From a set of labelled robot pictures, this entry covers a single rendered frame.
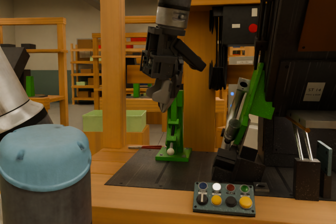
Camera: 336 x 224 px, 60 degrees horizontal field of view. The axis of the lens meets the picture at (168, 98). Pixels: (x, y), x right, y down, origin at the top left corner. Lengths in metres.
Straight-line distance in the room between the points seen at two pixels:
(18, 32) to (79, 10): 2.59
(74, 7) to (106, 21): 10.61
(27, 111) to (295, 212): 0.65
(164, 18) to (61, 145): 0.39
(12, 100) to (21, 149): 0.14
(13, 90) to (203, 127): 0.93
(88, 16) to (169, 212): 11.16
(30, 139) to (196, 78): 0.95
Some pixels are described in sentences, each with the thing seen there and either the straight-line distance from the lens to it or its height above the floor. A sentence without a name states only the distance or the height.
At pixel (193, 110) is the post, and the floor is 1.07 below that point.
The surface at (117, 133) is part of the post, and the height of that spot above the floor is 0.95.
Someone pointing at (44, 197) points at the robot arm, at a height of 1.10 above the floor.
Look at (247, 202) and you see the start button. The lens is 0.76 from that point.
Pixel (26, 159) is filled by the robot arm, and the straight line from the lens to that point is 0.40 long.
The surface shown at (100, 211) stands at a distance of 0.82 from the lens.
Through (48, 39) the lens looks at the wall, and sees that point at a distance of 12.27.
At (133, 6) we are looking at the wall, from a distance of 11.35.
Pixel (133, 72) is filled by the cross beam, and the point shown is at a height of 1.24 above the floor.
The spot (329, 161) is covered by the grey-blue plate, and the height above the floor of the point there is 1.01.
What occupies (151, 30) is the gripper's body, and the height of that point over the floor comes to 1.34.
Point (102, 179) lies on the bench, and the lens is 1.05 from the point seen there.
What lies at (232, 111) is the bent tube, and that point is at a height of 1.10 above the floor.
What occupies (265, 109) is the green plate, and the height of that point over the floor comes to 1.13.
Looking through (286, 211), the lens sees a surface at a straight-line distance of 0.83.
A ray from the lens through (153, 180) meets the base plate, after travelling 0.96.
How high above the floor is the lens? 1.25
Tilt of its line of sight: 5 degrees down
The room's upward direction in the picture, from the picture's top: straight up
